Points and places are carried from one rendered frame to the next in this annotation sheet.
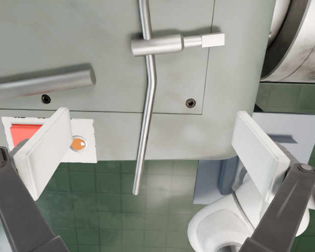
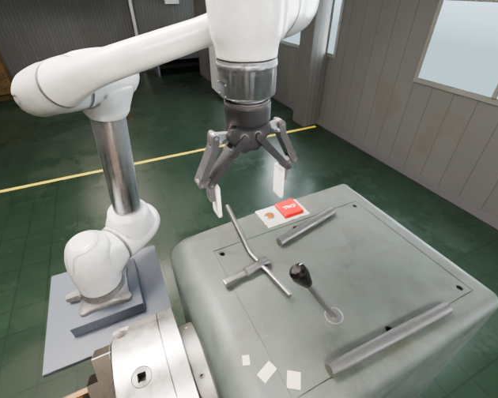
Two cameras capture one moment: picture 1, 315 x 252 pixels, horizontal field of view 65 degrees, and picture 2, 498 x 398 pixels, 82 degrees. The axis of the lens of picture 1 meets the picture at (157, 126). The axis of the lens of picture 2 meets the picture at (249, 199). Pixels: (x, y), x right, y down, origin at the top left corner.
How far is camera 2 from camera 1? 43 cm
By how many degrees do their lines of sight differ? 33
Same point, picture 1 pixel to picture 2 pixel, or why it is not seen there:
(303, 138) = (60, 342)
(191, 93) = (224, 257)
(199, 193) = (152, 253)
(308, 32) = (168, 322)
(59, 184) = not seen: hidden behind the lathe
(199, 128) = (209, 245)
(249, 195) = (120, 256)
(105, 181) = not seen: hidden behind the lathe
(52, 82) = (295, 231)
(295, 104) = not seen: outside the picture
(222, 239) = (137, 214)
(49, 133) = (280, 182)
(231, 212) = (132, 238)
